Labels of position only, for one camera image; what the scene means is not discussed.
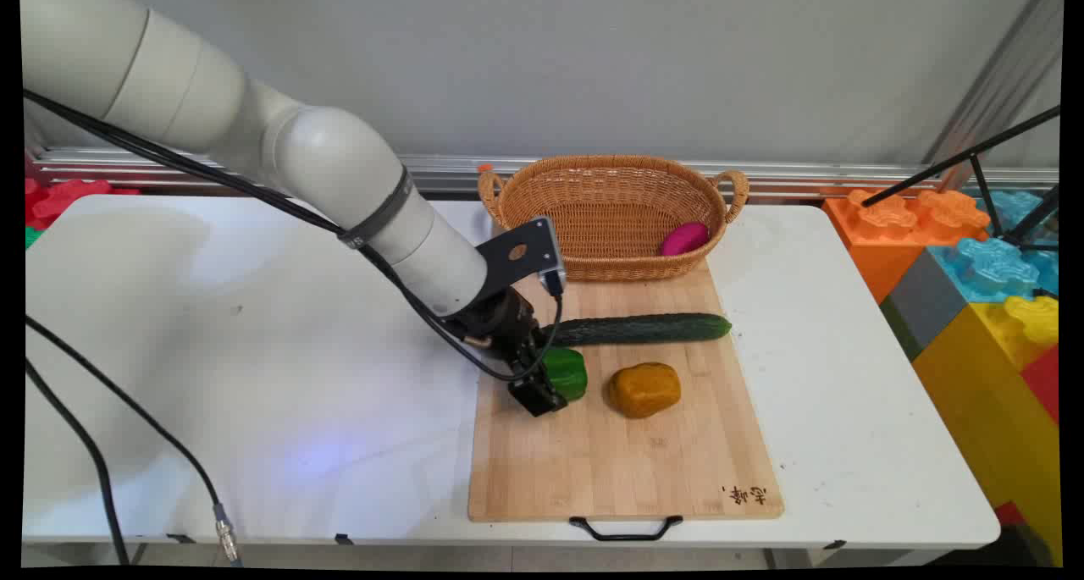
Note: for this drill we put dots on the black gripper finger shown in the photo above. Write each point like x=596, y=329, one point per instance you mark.
x=535, y=392

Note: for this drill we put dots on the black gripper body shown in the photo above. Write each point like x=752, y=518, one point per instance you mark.
x=501, y=322

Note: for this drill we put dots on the green bell pepper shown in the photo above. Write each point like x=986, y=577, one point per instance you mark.
x=566, y=372

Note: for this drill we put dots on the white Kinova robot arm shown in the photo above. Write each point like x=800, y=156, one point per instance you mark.
x=322, y=174

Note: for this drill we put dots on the wooden cutting board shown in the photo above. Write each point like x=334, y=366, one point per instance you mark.
x=627, y=444

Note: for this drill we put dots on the orange-brown potato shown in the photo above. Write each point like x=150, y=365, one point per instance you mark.
x=644, y=389

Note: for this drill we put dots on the dark green cucumber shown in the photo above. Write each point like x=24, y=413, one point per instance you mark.
x=644, y=328

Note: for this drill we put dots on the woven wicker basket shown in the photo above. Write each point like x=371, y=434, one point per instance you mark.
x=610, y=216

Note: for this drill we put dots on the magenta purple eggplant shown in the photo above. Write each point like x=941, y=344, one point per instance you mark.
x=684, y=239

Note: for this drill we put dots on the grey foam block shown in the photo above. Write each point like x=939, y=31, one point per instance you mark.
x=921, y=305

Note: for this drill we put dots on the orange foam block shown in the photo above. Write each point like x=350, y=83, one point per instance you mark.
x=898, y=224

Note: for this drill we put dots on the red foam block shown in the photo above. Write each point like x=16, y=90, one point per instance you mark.
x=59, y=201

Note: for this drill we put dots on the colourful giant building blocks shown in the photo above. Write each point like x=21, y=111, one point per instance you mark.
x=999, y=411

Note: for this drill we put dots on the blue foam block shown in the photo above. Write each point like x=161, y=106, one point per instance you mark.
x=1003, y=258

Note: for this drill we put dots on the black tripod stand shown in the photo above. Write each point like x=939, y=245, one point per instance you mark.
x=999, y=190

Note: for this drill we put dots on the red foam panel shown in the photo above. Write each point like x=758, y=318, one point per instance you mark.
x=1043, y=381

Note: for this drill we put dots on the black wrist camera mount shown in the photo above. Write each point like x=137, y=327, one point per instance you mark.
x=525, y=254

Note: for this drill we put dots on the aluminium frame rail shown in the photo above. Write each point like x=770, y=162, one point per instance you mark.
x=644, y=174

